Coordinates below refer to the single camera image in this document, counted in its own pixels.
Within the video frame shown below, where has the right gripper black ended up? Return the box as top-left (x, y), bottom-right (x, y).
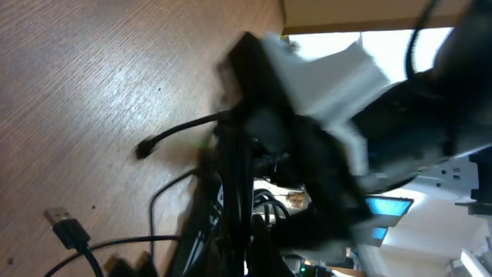
top-left (225, 32), bottom-right (372, 246)

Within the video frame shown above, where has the black cable bundle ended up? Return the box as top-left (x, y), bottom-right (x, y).
top-left (148, 115), bottom-right (308, 277)

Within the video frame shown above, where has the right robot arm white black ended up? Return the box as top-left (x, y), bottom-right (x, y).
top-left (223, 1), bottom-right (491, 248)

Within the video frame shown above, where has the blue lit monitor screen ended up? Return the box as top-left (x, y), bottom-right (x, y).
top-left (366, 195), bottom-right (414, 247)

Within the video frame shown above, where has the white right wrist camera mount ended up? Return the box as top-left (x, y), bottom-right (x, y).
top-left (260, 33), bottom-right (389, 176)

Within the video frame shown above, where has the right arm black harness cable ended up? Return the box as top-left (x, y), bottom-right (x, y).
top-left (404, 0), bottom-right (443, 80)

